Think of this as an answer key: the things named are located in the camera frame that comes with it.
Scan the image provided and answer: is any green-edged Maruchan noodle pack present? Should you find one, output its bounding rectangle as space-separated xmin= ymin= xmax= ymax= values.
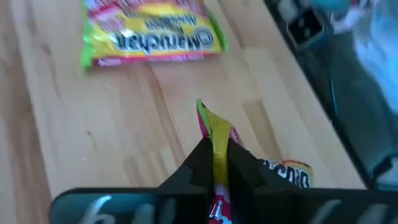
xmin=80 ymin=0 xmax=229 ymax=71
xmin=195 ymin=98 xmax=315 ymax=224

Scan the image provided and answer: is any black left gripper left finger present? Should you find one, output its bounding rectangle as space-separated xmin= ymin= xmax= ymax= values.
xmin=158 ymin=138 xmax=215 ymax=190

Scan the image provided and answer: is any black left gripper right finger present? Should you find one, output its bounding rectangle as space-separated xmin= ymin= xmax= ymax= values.
xmin=228 ymin=139 xmax=282 ymax=224

